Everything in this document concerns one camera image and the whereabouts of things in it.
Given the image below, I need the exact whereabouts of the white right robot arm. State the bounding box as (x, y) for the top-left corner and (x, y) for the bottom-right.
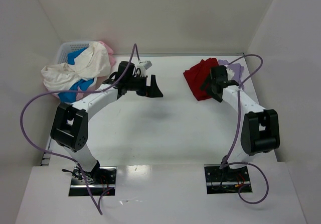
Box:
(201, 65), (280, 169)

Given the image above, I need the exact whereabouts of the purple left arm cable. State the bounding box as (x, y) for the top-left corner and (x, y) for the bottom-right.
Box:
(19, 43), (141, 215)

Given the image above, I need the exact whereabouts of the cream white t shirt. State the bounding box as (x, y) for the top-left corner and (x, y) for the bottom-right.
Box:
(41, 41), (115, 91)

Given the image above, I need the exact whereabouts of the red t shirt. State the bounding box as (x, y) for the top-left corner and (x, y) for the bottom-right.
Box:
(183, 58), (219, 101)

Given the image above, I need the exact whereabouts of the blue t shirt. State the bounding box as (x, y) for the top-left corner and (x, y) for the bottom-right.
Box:
(58, 48), (97, 103)

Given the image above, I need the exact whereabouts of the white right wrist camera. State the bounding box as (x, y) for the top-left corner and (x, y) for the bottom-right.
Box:
(226, 68), (235, 80)

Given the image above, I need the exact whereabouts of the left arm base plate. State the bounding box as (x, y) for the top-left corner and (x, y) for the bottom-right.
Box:
(64, 167), (117, 197)

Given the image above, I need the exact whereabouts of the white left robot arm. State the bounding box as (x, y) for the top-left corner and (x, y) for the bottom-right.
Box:
(50, 61), (163, 181)

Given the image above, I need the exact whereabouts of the white plastic laundry basket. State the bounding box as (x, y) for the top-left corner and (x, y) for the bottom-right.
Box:
(52, 41), (94, 65)

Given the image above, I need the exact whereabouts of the folded purple t shirt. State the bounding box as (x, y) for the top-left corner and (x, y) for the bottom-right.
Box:
(218, 59), (244, 84)

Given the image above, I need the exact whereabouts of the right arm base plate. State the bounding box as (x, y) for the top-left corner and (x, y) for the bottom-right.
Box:
(204, 165), (252, 194)

